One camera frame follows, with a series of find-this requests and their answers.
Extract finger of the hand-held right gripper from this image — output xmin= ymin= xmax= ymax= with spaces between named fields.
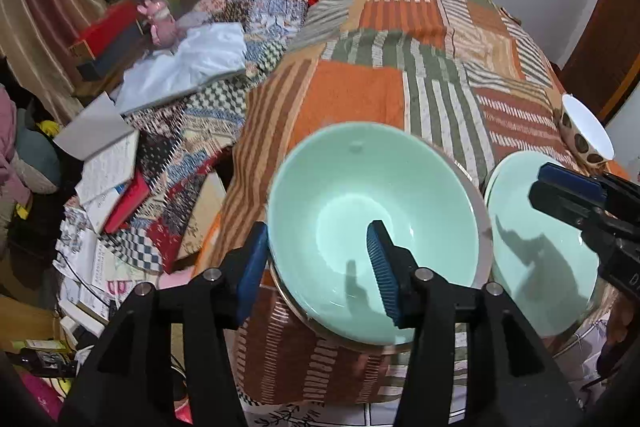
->
xmin=529 ymin=181 xmax=616 ymax=239
xmin=537 ymin=162 xmax=608 ymax=208

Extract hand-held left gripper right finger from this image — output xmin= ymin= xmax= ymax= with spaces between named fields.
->
xmin=366 ymin=219 xmax=583 ymax=427

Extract grey notebook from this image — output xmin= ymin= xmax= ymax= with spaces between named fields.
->
xmin=52 ymin=93 xmax=133 ymax=160

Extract orange striped patchwork blanket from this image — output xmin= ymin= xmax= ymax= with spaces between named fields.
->
xmin=192 ymin=0 xmax=631 ymax=408

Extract pink plush toy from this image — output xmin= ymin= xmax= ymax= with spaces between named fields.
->
xmin=137 ymin=0 xmax=183 ymax=48

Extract dark grey box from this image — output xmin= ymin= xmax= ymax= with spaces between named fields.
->
xmin=75 ymin=24 xmax=156 ymax=82

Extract striped brown curtain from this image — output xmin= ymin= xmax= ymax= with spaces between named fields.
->
xmin=0 ymin=0 xmax=108 ymax=122

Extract brown spotted white bowl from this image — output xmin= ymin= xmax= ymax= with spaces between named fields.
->
xmin=559 ymin=93 xmax=616 ymax=168

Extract checkered patchwork quilt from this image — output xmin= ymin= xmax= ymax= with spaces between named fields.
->
xmin=55 ymin=0 xmax=311 ymax=278

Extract red box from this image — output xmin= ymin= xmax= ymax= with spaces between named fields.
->
xmin=69 ymin=2 xmax=146 ymax=60

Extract cardboard sheet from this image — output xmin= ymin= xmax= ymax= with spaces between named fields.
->
xmin=177 ymin=172 xmax=228 ymax=260

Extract red book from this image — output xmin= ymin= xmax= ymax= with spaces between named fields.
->
xmin=102 ymin=172 xmax=151 ymax=234

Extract pink scarf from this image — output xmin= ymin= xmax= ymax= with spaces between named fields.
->
xmin=0 ymin=87 xmax=31 ymax=202

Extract mint green bowl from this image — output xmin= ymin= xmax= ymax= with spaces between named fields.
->
xmin=266 ymin=122 xmax=483 ymax=345

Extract open white book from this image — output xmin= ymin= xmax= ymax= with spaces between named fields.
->
xmin=75 ymin=129 xmax=141 ymax=205

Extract mint green plate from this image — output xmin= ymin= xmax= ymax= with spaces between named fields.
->
xmin=484 ymin=151 xmax=603 ymax=338

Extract wooden door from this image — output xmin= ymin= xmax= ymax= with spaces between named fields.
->
xmin=559 ymin=0 xmax=640 ymax=125

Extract white printed papers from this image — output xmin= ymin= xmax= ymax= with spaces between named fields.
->
xmin=52 ymin=207 xmax=176 ymax=338

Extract white cloth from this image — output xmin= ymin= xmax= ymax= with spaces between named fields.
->
xmin=114 ymin=22 xmax=248 ymax=115

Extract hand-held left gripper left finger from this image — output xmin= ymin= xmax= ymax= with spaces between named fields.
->
xmin=57 ymin=221 xmax=271 ymax=427

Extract pile of clothes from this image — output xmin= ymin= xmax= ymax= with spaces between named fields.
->
xmin=0 ymin=84 xmax=63 ymax=218

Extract person's right hand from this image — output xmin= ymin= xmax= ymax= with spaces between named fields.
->
xmin=607 ymin=292 xmax=638 ymax=348

